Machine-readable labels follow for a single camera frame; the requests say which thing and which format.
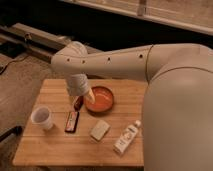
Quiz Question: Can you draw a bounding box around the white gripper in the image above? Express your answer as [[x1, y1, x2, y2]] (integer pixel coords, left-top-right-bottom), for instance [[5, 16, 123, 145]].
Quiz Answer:
[[66, 74, 95, 102]]

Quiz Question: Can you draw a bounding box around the dark red pepper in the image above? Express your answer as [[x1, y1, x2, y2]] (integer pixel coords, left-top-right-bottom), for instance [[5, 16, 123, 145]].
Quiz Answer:
[[73, 96, 83, 111]]

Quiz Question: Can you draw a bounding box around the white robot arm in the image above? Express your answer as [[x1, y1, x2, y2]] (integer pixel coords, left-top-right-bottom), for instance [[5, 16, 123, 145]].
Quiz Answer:
[[51, 43, 213, 171]]

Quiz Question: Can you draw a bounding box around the orange ceramic bowl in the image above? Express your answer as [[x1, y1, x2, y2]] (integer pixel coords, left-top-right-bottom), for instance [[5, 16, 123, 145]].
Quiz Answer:
[[84, 86, 114, 113]]

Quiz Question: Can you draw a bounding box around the beige sponge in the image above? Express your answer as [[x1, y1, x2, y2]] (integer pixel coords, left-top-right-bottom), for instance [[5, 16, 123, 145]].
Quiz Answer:
[[90, 120, 110, 141]]

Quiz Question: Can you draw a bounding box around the wooden table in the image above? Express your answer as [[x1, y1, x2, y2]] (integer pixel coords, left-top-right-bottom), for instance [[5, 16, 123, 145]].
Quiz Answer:
[[13, 79, 147, 167]]

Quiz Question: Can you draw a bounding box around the white plastic cup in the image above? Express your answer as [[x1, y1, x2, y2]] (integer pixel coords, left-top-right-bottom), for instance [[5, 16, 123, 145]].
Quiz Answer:
[[31, 106, 53, 130]]

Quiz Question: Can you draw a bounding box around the white plastic bottle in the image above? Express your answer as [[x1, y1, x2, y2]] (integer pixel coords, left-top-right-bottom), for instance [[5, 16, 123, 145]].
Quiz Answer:
[[114, 120, 141, 155]]

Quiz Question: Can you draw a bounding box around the black object at left edge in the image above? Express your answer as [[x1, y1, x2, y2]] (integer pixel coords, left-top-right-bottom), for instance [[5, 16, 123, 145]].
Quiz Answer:
[[0, 126, 22, 142]]

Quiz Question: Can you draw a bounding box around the long metal rail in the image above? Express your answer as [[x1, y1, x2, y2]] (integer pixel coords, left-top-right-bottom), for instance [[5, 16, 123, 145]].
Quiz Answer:
[[0, 23, 72, 62]]

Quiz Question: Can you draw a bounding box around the black cable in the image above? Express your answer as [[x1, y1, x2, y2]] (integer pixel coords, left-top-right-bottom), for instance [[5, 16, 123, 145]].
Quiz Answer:
[[0, 53, 30, 76]]

